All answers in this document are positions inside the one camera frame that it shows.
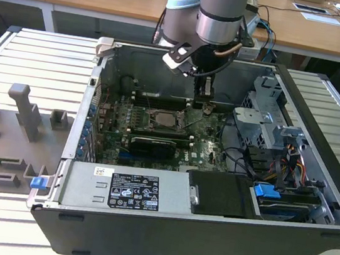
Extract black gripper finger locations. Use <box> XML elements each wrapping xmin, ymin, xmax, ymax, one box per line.
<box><xmin>191</xmin><ymin>73</ymin><xmax>220</xmax><ymax>112</ymax></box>

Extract metal socket cover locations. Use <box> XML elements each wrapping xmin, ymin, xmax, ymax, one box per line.
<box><xmin>182</xmin><ymin>104</ymin><xmax>207</xmax><ymax>131</ymax></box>

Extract black RAM slot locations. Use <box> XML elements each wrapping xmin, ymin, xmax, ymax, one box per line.
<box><xmin>133</xmin><ymin>90</ymin><xmax>191</xmax><ymax>114</ymax></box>
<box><xmin>128</xmin><ymin>124</ymin><xmax>195</xmax><ymax>139</ymax></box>
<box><xmin>127</xmin><ymin>128</ymin><xmax>195</xmax><ymax>145</ymax></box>

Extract CPU socket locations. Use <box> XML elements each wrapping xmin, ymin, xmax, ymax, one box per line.
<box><xmin>146</xmin><ymin>107</ymin><xmax>189</xmax><ymax>136</ymax></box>

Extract green motherboard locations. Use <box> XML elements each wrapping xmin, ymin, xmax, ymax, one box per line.
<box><xmin>89</xmin><ymin>89</ymin><xmax>243</xmax><ymax>180</ymax></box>

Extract metal drive cage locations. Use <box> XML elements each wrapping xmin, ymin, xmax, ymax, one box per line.
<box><xmin>227</xmin><ymin>71</ymin><xmax>319</xmax><ymax>158</ymax></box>

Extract black graphics card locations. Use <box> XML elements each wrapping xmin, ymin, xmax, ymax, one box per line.
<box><xmin>127</xmin><ymin>134</ymin><xmax>178</xmax><ymax>161</ymax></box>

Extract black plastic shroud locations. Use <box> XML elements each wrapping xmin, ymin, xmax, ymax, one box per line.
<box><xmin>183</xmin><ymin>168</ymin><xmax>261</xmax><ymax>223</ymax></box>

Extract blue disk carrier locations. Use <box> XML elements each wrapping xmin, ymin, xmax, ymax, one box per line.
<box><xmin>251</xmin><ymin>181</ymin><xmax>284</xmax><ymax>200</ymax></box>

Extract white framed tablet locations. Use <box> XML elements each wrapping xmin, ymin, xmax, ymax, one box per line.
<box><xmin>292</xmin><ymin>2</ymin><xmax>331</xmax><ymax>16</ymax></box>

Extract white paper sheet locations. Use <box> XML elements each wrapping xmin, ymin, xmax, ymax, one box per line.
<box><xmin>299</xmin><ymin>11</ymin><xmax>340</xmax><ymax>27</ymax></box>

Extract black hard disk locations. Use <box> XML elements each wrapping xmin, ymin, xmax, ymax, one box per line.
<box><xmin>253</xmin><ymin>193</ymin><xmax>319</xmax><ymax>227</ymax></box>

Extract grey power supply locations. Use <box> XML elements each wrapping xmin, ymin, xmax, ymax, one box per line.
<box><xmin>57</xmin><ymin>155</ymin><xmax>198</xmax><ymax>223</ymax></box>

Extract black open PC case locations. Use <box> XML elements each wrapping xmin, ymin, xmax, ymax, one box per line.
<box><xmin>20</xmin><ymin>28</ymin><xmax>340</xmax><ymax>255</ymax></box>

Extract blue plastic latch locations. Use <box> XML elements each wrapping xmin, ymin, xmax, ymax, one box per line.
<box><xmin>29</xmin><ymin>176</ymin><xmax>48</xmax><ymax>192</ymax></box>

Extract grey parts rack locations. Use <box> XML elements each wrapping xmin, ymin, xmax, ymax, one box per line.
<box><xmin>0</xmin><ymin>80</ymin><xmax>79</xmax><ymax>205</ymax></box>

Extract black camera cable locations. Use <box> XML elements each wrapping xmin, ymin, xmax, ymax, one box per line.
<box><xmin>189</xmin><ymin>51</ymin><xmax>236</xmax><ymax>82</ymax></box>

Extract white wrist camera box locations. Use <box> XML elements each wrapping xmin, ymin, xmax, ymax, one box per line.
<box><xmin>160</xmin><ymin>40</ymin><xmax>201</xmax><ymax>79</ymax></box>

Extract metal wire locking lever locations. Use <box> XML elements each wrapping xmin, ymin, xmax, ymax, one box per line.
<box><xmin>144</xmin><ymin>94</ymin><xmax>156</xmax><ymax>116</ymax></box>

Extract blue cable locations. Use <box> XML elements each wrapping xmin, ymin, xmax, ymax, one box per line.
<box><xmin>255</xmin><ymin>18</ymin><xmax>279</xmax><ymax>64</ymax></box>

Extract black cable bundle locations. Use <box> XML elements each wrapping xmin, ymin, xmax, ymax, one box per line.
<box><xmin>219</xmin><ymin>113</ymin><xmax>287</xmax><ymax>183</ymax></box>

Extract grey case handle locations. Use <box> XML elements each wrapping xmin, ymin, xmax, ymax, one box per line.
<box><xmin>93</xmin><ymin>35</ymin><xmax>119</xmax><ymax>61</ymax></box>

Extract yellow and red wires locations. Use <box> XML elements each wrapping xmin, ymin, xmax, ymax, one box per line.
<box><xmin>290</xmin><ymin>156</ymin><xmax>309</xmax><ymax>187</ymax></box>

